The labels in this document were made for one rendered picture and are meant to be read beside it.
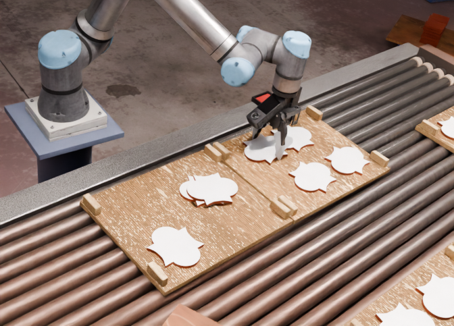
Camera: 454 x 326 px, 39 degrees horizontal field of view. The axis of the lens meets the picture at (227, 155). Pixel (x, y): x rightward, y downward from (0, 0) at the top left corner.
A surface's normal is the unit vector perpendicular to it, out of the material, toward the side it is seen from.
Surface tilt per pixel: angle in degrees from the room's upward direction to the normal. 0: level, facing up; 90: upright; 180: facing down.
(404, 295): 0
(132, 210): 0
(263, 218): 0
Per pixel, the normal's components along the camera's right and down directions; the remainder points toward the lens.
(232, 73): -0.37, 0.56
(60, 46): 0.05, -0.69
